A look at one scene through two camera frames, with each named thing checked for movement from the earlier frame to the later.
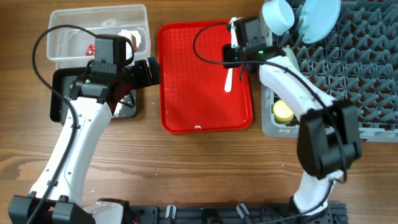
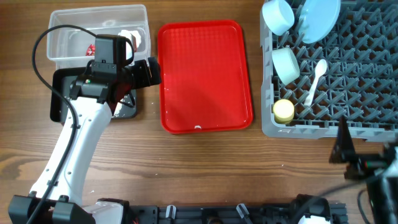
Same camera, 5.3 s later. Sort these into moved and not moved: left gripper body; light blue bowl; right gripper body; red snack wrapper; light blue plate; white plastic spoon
Moved: right gripper body; white plastic spoon
Not moved: light blue plate; light blue bowl; red snack wrapper; left gripper body
